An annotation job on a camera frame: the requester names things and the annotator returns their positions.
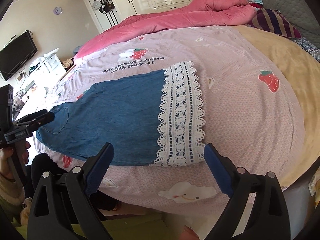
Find blue denim lace-trimmed pants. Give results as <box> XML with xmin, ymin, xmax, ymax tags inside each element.
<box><xmin>36</xmin><ymin>61</ymin><xmax>205</xmax><ymax>167</ymax></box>

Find green and cream sleeve forearm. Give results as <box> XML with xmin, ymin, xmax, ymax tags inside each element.
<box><xmin>1</xmin><ymin>174</ymin><xmax>32</xmax><ymax>226</ymax></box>

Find person's left hand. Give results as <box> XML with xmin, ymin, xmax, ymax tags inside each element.
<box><xmin>0</xmin><ymin>141</ymin><xmax>30</xmax><ymax>181</ymax></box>

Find person's right hand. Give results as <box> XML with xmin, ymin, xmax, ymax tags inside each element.
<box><xmin>178</xmin><ymin>226</ymin><xmax>200</xmax><ymax>240</ymax></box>

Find white drawer cabinet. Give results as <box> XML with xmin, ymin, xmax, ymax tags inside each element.
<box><xmin>28</xmin><ymin>48</ymin><xmax>66</xmax><ymax>87</ymax></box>

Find pink strawberry print bedsheet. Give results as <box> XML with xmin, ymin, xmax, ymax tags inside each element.
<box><xmin>34</xmin><ymin>26</ymin><xmax>305</xmax><ymax>216</ymax></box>

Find yellow fleece blanket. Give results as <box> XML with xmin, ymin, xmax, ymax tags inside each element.
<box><xmin>234</xmin><ymin>25</ymin><xmax>319</xmax><ymax>187</ymax></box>

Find hanging bags on door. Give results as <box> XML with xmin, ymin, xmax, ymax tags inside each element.
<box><xmin>92</xmin><ymin>0</ymin><xmax>115</xmax><ymax>14</ymax></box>

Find dark striped pillow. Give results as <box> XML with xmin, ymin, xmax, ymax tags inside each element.
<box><xmin>248</xmin><ymin>8</ymin><xmax>302</xmax><ymax>38</ymax></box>

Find pink-red fluffy comforter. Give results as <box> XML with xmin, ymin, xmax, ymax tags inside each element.
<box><xmin>74</xmin><ymin>0</ymin><xmax>257</xmax><ymax>64</ymax></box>

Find grey quilted headboard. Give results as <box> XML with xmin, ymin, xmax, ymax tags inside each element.
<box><xmin>263</xmin><ymin>0</ymin><xmax>319</xmax><ymax>47</ymax></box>

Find black wall television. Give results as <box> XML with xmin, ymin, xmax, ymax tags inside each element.
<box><xmin>0</xmin><ymin>30</ymin><xmax>38</xmax><ymax>81</ymax></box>

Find purple round wall clock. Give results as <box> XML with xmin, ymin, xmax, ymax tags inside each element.
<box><xmin>53</xmin><ymin>7</ymin><xmax>63</xmax><ymax>15</ymax></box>

